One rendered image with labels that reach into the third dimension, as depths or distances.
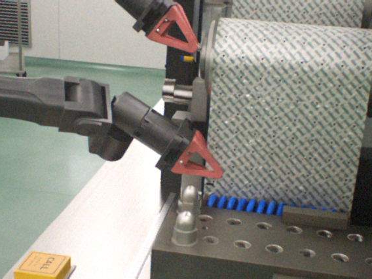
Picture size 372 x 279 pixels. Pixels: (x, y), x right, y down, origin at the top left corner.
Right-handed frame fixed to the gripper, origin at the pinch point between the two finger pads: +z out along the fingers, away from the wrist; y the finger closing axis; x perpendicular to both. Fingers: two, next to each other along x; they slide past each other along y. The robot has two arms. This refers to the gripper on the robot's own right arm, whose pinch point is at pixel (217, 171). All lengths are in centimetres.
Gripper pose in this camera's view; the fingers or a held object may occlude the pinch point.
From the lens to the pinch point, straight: 99.5
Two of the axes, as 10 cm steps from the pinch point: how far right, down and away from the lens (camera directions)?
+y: -1.6, 3.1, -9.4
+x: 5.3, -7.7, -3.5
